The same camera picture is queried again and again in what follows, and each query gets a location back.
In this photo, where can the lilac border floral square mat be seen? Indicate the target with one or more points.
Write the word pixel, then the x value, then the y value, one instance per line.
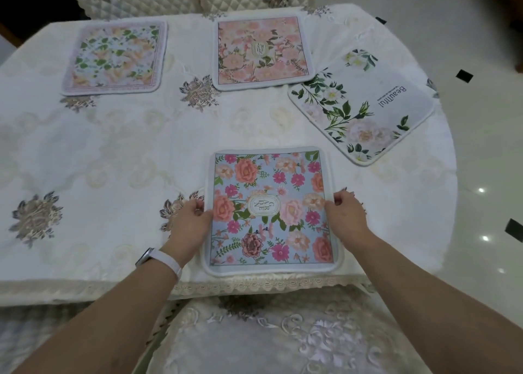
pixel 116 57

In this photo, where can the white embroidered chair cushion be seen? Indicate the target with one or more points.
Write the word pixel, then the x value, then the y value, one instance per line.
pixel 286 337

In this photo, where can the person's left hand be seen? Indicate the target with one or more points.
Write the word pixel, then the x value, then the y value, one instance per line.
pixel 186 232

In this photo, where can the pink floral square mat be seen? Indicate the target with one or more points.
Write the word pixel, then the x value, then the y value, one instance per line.
pixel 261 50

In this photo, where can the white band wrist watch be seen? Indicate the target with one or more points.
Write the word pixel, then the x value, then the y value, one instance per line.
pixel 165 261

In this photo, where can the white green-leaf floral square mat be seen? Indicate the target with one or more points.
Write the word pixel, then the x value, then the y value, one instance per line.
pixel 359 104

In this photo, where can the person's left thumb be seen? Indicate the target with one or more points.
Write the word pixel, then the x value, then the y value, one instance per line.
pixel 196 205

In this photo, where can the grey quilted chair cushion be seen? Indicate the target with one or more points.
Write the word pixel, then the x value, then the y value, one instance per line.
pixel 28 337

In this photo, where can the person's right thumb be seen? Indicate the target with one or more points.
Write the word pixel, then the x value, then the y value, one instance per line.
pixel 339 198

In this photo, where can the person's right forearm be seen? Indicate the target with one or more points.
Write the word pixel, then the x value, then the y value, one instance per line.
pixel 433 304

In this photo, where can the white embroidered tablecloth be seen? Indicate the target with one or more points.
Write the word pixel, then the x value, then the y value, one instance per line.
pixel 102 161

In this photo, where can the person's right hand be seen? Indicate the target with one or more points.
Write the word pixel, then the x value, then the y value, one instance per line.
pixel 348 222

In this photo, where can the person's left forearm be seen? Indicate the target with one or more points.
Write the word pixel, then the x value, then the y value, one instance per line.
pixel 110 320

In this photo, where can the blue floral square mat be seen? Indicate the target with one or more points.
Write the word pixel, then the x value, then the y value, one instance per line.
pixel 269 214

